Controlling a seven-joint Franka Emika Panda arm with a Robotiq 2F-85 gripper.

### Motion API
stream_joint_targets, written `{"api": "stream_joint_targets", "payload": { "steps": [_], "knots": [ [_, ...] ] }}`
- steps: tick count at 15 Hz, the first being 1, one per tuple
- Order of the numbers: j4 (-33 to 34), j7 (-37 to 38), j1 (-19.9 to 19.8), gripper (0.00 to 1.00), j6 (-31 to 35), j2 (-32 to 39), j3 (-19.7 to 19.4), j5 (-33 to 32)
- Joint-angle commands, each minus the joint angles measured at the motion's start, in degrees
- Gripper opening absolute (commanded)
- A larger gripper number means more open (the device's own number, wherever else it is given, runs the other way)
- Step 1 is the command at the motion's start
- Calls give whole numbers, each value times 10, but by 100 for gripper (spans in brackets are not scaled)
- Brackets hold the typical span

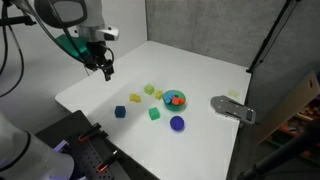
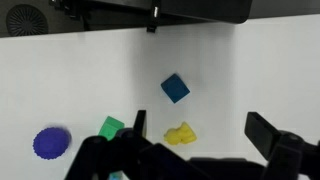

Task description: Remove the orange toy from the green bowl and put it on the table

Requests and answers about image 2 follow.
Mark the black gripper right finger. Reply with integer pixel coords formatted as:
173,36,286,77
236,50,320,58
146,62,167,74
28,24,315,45
244,111,320,180

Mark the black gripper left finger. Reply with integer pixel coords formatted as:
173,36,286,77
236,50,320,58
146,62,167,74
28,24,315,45
64,109,188,180

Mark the yellow duck toy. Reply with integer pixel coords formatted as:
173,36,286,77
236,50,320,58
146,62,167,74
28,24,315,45
163,121,198,146

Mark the emerald green cube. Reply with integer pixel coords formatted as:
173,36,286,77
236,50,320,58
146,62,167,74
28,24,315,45
97,115,126,141

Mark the purple bumpy ball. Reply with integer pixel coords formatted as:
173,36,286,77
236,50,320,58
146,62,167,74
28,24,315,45
32,125,72,161

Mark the dark blue cube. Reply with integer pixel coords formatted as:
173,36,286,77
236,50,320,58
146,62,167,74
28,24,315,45
160,73,191,104

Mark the black round vent grille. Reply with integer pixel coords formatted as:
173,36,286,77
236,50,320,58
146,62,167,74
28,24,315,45
5,3,50,37

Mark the black hanging strap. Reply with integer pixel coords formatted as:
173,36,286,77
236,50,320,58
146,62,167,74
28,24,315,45
146,0,162,34

